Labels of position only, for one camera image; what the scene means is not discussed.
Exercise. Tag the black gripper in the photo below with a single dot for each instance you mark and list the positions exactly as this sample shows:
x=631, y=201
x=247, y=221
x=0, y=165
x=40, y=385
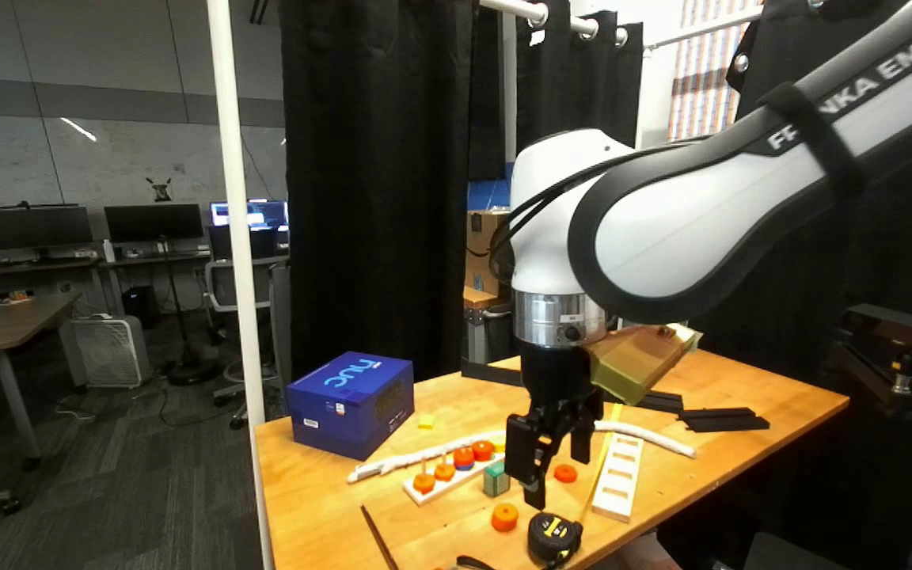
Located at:
x=557, y=382

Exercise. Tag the green square block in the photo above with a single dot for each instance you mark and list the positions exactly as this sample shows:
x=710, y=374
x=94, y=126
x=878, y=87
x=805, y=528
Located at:
x=494, y=482

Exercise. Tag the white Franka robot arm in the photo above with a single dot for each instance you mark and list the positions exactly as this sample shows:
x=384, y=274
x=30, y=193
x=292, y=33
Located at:
x=689, y=211

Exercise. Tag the wooden slotted board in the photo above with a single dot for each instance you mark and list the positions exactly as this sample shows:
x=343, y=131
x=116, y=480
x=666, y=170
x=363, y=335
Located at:
x=617, y=477

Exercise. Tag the white wooden peg board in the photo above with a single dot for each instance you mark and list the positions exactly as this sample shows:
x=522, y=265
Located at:
x=454, y=482

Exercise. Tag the small yellow square block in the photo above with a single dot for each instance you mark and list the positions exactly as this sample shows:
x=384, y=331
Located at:
x=425, y=423

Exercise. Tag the orange disc with hole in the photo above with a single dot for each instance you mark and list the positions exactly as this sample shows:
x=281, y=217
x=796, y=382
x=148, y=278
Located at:
x=565, y=473
x=503, y=516

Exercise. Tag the black yellow tape measure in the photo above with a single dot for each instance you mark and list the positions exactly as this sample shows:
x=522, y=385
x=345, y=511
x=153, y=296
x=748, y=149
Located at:
x=553, y=539

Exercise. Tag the black flat bar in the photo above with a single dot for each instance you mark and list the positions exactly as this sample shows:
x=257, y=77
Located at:
x=664, y=402
x=725, y=419

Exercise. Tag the brown cardboard box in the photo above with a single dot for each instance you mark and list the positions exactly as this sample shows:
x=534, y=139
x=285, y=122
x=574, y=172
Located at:
x=486, y=265

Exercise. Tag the blue cardboard box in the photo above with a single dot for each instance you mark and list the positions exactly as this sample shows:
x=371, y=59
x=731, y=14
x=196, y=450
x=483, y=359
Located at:
x=349, y=408

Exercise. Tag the black curtain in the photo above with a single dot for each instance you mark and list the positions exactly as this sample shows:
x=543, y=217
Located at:
x=371, y=160

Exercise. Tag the white vertical pole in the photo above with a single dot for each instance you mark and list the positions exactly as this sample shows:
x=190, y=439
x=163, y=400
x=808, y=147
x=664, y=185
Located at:
x=243, y=287

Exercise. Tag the blue lit computer monitor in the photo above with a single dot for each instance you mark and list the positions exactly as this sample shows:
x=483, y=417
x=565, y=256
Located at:
x=266, y=221

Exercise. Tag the white window blind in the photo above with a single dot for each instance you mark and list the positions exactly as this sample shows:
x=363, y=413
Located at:
x=703, y=84

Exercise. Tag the white overhead pipe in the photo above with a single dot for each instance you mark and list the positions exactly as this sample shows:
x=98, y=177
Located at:
x=538, y=14

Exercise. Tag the dark computer monitor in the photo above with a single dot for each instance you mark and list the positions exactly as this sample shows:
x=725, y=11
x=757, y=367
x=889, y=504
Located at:
x=30, y=225
x=155, y=222

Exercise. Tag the white box fan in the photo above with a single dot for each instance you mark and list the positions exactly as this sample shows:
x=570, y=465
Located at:
x=104, y=352

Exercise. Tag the wooden office desk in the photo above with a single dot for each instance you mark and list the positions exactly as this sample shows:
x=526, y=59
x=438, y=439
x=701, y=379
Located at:
x=0, y=322

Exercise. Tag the black metal equipment frame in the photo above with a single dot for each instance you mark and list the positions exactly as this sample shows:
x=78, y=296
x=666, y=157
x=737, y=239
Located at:
x=901, y=359

